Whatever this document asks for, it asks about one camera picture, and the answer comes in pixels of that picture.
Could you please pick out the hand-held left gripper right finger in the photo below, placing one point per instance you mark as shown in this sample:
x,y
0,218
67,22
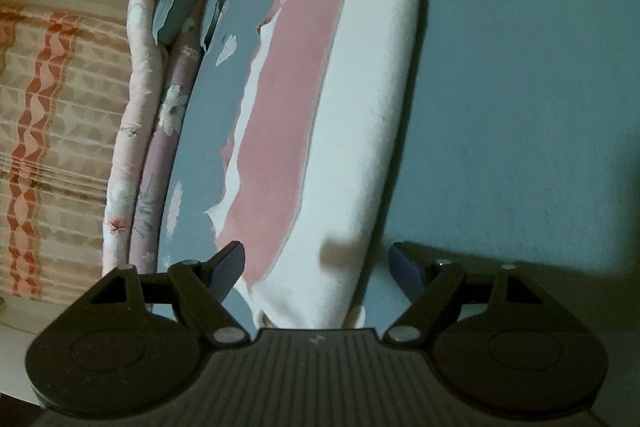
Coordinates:
x,y
405,273

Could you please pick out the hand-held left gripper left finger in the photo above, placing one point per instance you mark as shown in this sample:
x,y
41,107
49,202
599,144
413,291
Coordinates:
x,y
230,268

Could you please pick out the pink and white sweater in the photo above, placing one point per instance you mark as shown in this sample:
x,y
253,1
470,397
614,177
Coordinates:
x,y
360,107

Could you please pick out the mauve floral quilt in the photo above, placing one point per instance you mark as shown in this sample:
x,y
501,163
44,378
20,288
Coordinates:
x,y
165,132

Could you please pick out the patterned curtain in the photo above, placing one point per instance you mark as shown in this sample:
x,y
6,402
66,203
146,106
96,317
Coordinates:
x,y
60,132

